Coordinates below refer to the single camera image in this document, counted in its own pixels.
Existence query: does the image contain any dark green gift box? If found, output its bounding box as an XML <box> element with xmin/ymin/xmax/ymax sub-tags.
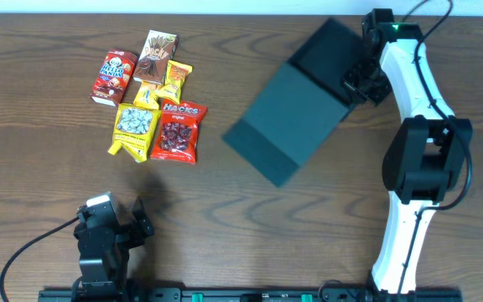
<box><xmin>223</xmin><ymin>18</ymin><xmax>363</xmax><ymax>187</ymax></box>

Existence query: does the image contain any red Hacks candy bag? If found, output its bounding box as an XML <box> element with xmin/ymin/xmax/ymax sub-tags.
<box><xmin>150</xmin><ymin>99</ymin><xmax>207</xmax><ymax>164</ymax></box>

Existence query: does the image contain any yellow candy bag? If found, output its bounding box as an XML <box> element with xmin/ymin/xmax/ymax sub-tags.
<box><xmin>107</xmin><ymin>103</ymin><xmax>161</xmax><ymax>163</ymax></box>

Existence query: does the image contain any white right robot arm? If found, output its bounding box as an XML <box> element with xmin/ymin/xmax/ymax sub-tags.
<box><xmin>341</xmin><ymin>8</ymin><xmax>472</xmax><ymax>301</ymax></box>

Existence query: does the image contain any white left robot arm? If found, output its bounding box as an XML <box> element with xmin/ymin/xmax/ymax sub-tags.
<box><xmin>70</xmin><ymin>192</ymin><xmax>154</xmax><ymax>301</ymax></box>

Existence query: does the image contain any small yellow snack packet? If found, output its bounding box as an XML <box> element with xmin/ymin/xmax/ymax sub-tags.
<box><xmin>133</xmin><ymin>81</ymin><xmax>159</xmax><ymax>110</ymax></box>

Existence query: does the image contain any yellow orange snack packet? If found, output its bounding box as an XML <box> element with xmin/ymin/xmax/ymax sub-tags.
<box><xmin>156</xmin><ymin>60</ymin><xmax>193</xmax><ymax>104</ymax></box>

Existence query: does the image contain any red Hello Panda box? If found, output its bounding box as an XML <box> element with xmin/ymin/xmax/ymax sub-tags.
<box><xmin>90</xmin><ymin>49</ymin><xmax>138</xmax><ymax>107</ymax></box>

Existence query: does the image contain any brown Pocky box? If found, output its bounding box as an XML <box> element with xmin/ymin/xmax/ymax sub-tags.
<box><xmin>133</xmin><ymin>30</ymin><xmax>179</xmax><ymax>86</ymax></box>

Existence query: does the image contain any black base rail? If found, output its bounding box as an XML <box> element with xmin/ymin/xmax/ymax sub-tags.
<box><xmin>38</xmin><ymin>286</ymin><xmax>464</xmax><ymax>302</ymax></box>

